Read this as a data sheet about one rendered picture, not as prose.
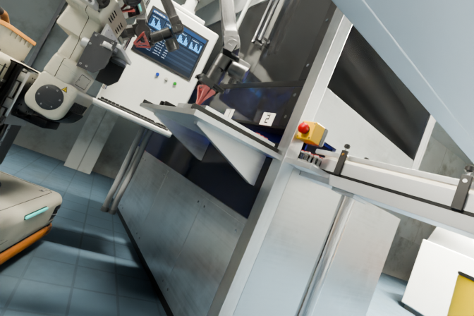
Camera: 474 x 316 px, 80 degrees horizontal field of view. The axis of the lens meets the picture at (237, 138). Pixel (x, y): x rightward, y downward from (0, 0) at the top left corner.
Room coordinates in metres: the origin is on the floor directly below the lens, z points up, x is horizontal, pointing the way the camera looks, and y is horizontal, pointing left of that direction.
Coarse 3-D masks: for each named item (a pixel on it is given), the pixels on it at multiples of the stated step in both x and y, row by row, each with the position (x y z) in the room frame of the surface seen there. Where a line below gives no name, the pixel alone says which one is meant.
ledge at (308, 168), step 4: (284, 160) 1.06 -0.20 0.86; (288, 160) 1.04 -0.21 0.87; (292, 160) 1.03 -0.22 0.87; (296, 160) 1.01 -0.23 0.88; (292, 164) 1.04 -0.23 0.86; (296, 164) 1.00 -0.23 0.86; (300, 164) 0.99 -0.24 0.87; (304, 164) 0.97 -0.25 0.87; (308, 164) 0.96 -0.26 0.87; (300, 168) 1.03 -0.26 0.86; (304, 168) 0.98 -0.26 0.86; (308, 168) 0.95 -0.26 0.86; (312, 168) 0.96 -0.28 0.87; (316, 168) 0.96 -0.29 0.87; (308, 172) 1.06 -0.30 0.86; (312, 172) 1.00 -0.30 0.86; (316, 172) 0.97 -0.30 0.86; (320, 172) 0.98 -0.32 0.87; (324, 172) 0.99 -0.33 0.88; (320, 176) 1.02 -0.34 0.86; (324, 176) 1.00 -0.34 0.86; (328, 176) 1.01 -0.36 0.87
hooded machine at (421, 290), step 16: (432, 240) 3.75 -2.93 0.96; (448, 240) 3.60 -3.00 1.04; (464, 240) 3.46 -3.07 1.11; (432, 256) 3.66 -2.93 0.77; (448, 256) 3.52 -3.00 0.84; (464, 256) 3.39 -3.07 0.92; (416, 272) 3.77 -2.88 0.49; (432, 272) 3.61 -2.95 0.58; (448, 272) 3.48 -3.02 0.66; (464, 272) 3.34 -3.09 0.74; (416, 288) 3.71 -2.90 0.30; (432, 288) 3.56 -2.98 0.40; (448, 288) 3.43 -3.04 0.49; (416, 304) 3.66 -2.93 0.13; (432, 304) 3.52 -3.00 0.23; (448, 304) 3.39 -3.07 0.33
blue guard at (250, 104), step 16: (192, 96) 2.03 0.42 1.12; (224, 96) 1.63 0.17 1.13; (240, 96) 1.49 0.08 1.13; (256, 96) 1.36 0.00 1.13; (272, 96) 1.26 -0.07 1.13; (288, 96) 1.16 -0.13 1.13; (224, 112) 1.56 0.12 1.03; (240, 112) 1.43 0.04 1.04; (256, 112) 1.31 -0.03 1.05; (272, 112) 1.22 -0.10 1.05
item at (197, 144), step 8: (160, 120) 1.41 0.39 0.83; (168, 120) 1.42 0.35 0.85; (168, 128) 1.45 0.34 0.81; (176, 128) 1.46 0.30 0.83; (184, 128) 1.48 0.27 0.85; (176, 136) 1.47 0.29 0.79; (184, 136) 1.49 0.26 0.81; (192, 136) 1.51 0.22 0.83; (200, 136) 1.53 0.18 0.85; (184, 144) 1.50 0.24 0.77; (192, 144) 1.52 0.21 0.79; (200, 144) 1.54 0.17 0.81; (208, 144) 1.57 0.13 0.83; (192, 152) 1.53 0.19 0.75; (200, 152) 1.55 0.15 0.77
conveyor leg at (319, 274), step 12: (336, 192) 1.00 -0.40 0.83; (348, 204) 0.97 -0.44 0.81; (336, 216) 0.98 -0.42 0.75; (348, 216) 0.97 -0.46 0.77; (336, 228) 0.97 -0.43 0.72; (324, 240) 0.99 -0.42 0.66; (336, 240) 0.97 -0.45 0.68; (324, 252) 0.97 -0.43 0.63; (324, 264) 0.97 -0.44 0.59; (312, 276) 0.98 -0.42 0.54; (324, 276) 0.97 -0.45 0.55; (312, 288) 0.97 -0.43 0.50; (300, 300) 0.99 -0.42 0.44; (312, 300) 0.97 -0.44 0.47; (300, 312) 0.97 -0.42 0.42; (312, 312) 0.98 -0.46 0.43
